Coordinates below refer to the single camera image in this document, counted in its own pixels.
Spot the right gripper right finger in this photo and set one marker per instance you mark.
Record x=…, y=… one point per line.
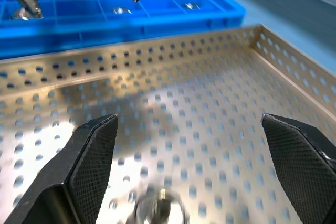
x=302, y=169

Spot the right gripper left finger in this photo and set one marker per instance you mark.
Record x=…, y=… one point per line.
x=86, y=169

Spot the metal washer nut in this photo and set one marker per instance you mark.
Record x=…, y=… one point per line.
x=19, y=15

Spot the blue compartment tray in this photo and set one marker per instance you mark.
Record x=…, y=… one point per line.
x=170, y=28

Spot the perforated metal tray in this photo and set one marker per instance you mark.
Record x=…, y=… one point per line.
x=173, y=119

